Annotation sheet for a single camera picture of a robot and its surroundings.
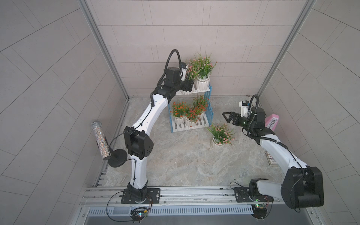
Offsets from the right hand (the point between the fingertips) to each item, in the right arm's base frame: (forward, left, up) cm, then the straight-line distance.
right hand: (227, 114), depth 83 cm
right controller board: (-45, -9, -21) cm, 51 cm away
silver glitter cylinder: (-8, +71, +7) cm, 72 cm away
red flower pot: (+7, +30, -3) cm, 30 cm away
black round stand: (-17, +66, -14) cm, 70 cm away
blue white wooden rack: (+9, +9, -16) cm, 20 cm away
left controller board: (-44, +50, -16) cm, 68 cm away
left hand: (+17, +21, +15) cm, 31 cm away
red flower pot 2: (+1, +22, -2) cm, 22 cm away
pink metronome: (-5, -26, -5) cm, 27 cm away
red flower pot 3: (+16, +14, -4) cm, 21 cm away
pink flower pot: (-9, +4, -7) cm, 12 cm away
